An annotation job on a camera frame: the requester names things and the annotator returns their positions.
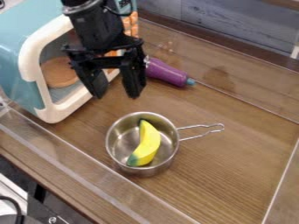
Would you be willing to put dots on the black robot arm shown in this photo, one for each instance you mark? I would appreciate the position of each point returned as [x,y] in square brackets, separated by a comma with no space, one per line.
[106,47]

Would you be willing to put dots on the clear acrylic front barrier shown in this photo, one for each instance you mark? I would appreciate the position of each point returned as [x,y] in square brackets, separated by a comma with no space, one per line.
[106,197]

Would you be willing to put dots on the orange microwave turntable plate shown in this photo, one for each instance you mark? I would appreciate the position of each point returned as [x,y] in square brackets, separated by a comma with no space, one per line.
[58,73]

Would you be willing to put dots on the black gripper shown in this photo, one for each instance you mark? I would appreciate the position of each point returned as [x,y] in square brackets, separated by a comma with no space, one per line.
[106,47]

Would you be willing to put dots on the clear acrylic right barrier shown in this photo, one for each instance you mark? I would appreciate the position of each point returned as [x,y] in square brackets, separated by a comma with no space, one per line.
[284,208]

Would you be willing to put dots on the silver metal pot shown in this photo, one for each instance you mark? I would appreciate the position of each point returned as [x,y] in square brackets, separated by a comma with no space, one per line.
[124,140]

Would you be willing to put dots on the blue white toy microwave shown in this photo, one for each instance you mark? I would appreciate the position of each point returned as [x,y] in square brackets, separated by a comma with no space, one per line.
[34,32]

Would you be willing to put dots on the yellow toy banana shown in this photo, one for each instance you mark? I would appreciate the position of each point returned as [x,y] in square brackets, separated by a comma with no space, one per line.
[148,148]

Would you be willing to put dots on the purple toy eggplant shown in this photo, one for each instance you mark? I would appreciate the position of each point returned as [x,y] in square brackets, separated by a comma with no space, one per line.
[166,73]

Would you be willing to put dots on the clear acrylic barrier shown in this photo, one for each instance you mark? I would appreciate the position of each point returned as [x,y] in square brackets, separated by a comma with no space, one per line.
[106,197]
[284,208]

